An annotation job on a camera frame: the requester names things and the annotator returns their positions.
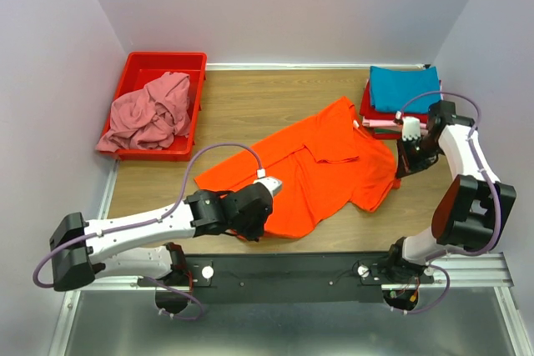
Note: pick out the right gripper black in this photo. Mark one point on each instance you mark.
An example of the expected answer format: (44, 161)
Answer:
(405, 165)

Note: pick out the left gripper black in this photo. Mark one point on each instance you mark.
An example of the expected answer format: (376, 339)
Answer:
(258, 232)

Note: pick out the orange t-shirt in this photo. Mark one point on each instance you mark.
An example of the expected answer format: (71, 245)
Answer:
(324, 162)

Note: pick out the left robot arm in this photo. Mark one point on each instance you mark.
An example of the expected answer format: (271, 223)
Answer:
(139, 245)

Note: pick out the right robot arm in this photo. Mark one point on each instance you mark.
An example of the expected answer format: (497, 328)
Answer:
(470, 218)

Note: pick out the green folded t-shirt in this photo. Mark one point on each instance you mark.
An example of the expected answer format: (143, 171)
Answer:
(385, 134)

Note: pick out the pink folded t-shirt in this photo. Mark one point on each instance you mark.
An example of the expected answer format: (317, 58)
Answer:
(391, 124)

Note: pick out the red folded t-shirt upper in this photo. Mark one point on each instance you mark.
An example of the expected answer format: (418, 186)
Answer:
(368, 111)

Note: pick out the blue folded t-shirt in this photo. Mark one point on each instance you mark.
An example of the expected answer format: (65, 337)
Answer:
(390, 90)

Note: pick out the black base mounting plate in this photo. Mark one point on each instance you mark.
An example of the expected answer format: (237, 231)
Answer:
(298, 277)

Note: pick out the dusty pink crumpled t-shirt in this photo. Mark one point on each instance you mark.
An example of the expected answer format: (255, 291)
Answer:
(149, 118)

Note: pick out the red plastic bin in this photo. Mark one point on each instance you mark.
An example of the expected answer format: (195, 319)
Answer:
(143, 67)

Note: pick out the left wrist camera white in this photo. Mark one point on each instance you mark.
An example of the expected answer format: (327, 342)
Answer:
(272, 184)

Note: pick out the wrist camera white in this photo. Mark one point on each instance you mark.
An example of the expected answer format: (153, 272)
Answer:
(272, 184)
(410, 127)

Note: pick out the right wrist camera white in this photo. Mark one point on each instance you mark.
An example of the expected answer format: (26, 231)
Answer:
(410, 127)

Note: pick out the aluminium rail frame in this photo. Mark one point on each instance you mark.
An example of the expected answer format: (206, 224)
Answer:
(467, 310)

